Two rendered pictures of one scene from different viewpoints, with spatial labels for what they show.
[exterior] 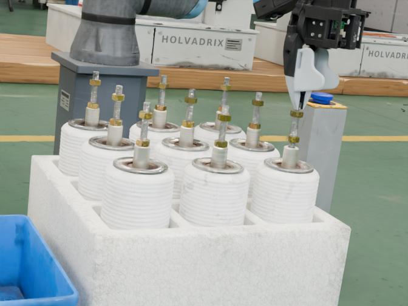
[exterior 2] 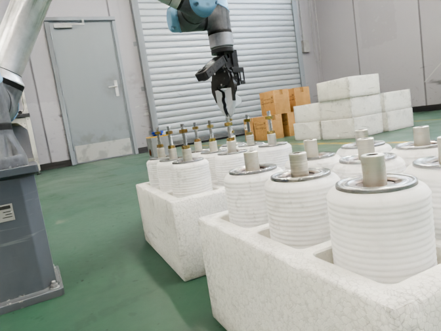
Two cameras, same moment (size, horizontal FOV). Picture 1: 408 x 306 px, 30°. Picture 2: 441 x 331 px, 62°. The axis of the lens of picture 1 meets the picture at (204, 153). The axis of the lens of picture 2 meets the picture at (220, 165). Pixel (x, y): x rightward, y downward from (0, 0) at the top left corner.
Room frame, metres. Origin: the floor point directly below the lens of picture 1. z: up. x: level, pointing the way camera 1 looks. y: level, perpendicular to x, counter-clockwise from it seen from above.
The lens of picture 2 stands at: (1.09, 1.05, 0.34)
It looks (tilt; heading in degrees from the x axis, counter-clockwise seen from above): 7 degrees down; 273
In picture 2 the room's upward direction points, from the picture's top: 9 degrees counter-clockwise
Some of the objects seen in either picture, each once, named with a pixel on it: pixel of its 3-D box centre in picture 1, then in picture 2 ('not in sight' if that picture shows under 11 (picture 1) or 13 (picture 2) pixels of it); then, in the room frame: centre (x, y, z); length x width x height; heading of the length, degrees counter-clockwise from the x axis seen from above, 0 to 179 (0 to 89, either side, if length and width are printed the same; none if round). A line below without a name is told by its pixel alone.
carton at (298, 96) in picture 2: not in sight; (295, 100); (0.24, -3.98, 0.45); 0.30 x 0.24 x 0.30; 117
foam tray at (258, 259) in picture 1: (173, 241); (222, 207); (1.16, 0.03, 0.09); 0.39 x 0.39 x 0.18; 26
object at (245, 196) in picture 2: not in sight; (260, 226); (1.07, 0.48, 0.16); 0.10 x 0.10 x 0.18
